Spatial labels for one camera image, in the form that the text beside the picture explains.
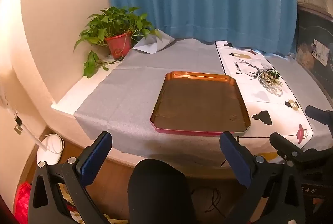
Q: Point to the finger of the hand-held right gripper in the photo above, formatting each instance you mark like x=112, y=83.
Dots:
x=285, y=145
x=318, y=113

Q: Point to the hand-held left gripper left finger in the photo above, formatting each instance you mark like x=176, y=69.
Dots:
x=96, y=159

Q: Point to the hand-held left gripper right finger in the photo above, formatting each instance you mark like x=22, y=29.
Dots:
x=234, y=159

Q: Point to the pile of jewelry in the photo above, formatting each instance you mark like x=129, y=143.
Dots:
x=270, y=84

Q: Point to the black green-striped watch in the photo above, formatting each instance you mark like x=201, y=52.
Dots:
x=273, y=74

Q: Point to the copper metal tray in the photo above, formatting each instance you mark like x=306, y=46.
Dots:
x=197, y=104

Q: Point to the white deer-print cloth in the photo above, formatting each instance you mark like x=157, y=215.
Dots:
x=262, y=112

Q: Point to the white floor stand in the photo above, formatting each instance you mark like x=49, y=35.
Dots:
x=50, y=148

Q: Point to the grey tablecloth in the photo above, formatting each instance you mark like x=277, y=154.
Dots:
x=130, y=99

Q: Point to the dark printed panel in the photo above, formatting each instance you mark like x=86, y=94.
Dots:
x=309, y=31

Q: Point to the red floral blanket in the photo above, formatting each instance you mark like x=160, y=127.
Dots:
x=23, y=203

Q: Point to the red plastic flowerpot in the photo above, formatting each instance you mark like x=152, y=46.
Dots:
x=118, y=45

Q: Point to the green pothos plant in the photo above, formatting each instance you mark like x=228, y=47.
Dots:
x=114, y=20

